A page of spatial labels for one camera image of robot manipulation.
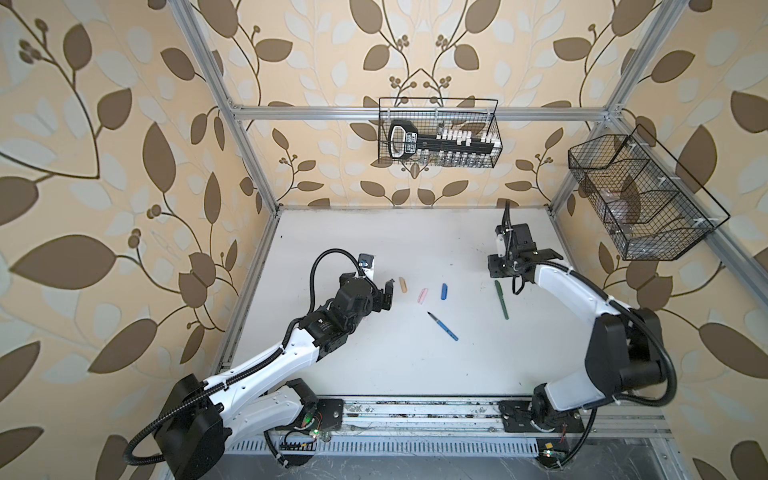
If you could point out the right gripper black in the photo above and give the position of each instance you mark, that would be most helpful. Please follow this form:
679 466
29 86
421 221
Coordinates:
492 266

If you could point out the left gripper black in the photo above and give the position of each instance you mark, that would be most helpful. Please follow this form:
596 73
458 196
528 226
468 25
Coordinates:
387 296

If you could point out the green pen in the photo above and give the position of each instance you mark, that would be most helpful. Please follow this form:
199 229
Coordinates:
501 298

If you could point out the blue pen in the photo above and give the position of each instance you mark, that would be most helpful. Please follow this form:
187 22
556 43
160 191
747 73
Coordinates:
443 326

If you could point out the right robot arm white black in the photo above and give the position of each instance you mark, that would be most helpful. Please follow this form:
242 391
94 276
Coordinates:
625 358

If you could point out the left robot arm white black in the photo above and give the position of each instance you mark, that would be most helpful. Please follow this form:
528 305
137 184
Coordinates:
201 419

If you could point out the pink pen cap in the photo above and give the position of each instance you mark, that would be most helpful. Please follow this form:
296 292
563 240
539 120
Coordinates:
423 296

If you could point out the black tool in basket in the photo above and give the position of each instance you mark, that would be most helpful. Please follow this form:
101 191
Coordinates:
403 140

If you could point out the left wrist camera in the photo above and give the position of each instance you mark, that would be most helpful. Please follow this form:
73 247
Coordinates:
366 264

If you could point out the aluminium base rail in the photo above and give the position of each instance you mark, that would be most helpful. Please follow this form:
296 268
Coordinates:
425 426

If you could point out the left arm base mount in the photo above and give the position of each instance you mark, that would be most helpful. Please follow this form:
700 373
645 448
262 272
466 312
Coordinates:
295 444

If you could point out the back wire basket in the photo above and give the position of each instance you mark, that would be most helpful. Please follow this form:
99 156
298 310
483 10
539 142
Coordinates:
475 114

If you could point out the wire basket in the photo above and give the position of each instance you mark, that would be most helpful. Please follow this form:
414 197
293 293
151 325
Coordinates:
475 114
652 206

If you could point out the right wire basket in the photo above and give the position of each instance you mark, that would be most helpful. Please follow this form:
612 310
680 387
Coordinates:
652 206

